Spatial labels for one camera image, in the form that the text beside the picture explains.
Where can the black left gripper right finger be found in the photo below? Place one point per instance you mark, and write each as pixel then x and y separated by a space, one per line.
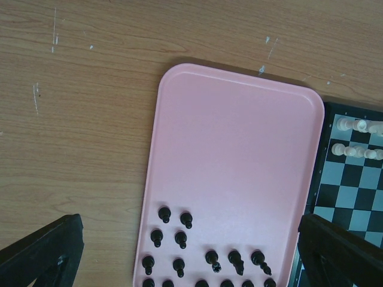
pixel 332 256

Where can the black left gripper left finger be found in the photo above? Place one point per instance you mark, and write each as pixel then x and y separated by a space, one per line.
pixel 49 256

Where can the black bishop piece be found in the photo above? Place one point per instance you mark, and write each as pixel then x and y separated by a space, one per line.
pixel 258 258
pixel 227 283

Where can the black knight piece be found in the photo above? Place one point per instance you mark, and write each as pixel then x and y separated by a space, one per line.
pixel 235 259
pixel 247 283

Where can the black queen piece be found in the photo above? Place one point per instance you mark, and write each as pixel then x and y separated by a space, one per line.
pixel 211 258

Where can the black rook piece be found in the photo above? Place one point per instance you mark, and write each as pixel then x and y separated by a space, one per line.
pixel 202 283
pixel 269 282

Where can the black white chess board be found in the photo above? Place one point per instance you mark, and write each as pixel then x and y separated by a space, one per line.
pixel 344 190

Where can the black pawn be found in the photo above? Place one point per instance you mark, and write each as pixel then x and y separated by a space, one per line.
pixel 164 214
pixel 181 239
pixel 186 219
pixel 156 237
pixel 168 283
pixel 148 282
pixel 178 266
pixel 148 263

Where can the white pawn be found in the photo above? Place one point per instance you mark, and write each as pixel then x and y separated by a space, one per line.
pixel 338 149
pixel 350 151

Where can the white rook piece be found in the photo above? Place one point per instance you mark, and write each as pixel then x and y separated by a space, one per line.
pixel 344 124

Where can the pink plastic tray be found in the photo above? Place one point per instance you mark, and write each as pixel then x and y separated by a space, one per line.
pixel 238 153

